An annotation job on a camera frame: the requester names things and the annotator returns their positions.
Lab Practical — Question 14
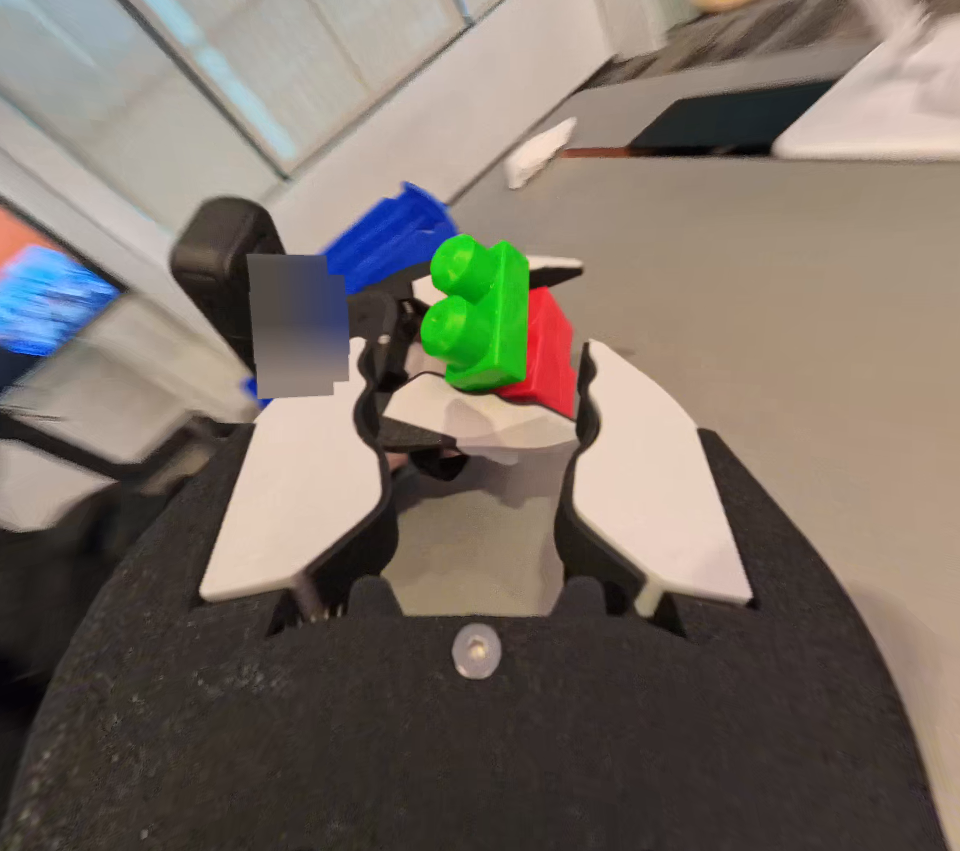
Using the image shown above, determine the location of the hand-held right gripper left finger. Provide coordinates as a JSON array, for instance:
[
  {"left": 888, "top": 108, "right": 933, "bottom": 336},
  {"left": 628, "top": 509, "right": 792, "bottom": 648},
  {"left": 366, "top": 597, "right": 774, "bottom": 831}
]
[{"left": 198, "top": 338, "right": 399, "bottom": 618}]

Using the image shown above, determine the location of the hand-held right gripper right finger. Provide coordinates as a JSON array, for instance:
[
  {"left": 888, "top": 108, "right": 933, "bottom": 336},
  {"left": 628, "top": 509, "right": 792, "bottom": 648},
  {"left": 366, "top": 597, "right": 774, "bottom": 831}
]
[{"left": 558, "top": 338, "right": 754, "bottom": 620}]

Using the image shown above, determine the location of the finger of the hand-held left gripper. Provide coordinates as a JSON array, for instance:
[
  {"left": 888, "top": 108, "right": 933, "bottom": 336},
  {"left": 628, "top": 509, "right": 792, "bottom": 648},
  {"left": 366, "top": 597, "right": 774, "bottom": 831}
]
[
  {"left": 373, "top": 371, "right": 580, "bottom": 455},
  {"left": 525, "top": 254, "right": 585, "bottom": 291}
]

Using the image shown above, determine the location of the red mega block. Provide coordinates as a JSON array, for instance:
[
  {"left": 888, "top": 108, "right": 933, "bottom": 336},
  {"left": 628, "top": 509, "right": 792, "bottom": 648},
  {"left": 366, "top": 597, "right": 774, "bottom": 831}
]
[{"left": 495, "top": 287, "right": 579, "bottom": 419}]

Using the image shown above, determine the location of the green mega block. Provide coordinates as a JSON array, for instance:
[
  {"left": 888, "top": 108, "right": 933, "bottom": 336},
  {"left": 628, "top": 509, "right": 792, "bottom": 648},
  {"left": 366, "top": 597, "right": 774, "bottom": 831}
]
[{"left": 420, "top": 233, "right": 531, "bottom": 393}]

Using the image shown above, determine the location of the white crumpled tissue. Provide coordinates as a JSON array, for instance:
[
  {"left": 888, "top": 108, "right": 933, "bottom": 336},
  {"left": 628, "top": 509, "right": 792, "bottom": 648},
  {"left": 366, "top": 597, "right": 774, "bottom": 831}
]
[{"left": 504, "top": 118, "right": 579, "bottom": 191}]

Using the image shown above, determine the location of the black monitor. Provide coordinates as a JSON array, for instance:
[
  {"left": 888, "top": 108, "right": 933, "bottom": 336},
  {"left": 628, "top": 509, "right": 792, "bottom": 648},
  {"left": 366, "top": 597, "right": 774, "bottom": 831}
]
[{"left": 0, "top": 202, "right": 127, "bottom": 380}]

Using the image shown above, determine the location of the black phone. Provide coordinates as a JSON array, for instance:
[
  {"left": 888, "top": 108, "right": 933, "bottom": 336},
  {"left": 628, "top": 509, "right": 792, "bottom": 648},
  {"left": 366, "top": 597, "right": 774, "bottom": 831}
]
[{"left": 628, "top": 78, "right": 839, "bottom": 156}]

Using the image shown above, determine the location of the large window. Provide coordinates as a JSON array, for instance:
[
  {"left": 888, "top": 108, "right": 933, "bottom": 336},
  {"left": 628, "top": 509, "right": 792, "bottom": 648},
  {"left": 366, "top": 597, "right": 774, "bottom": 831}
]
[{"left": 0, "top": 0, "right": 560, "bottom": 181}]

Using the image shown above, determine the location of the white board stand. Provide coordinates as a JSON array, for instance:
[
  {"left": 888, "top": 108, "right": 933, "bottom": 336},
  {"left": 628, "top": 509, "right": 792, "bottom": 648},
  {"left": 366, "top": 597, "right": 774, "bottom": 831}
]
[{"left": 772, "top": 0, "right": 960, "bottom": 164}]

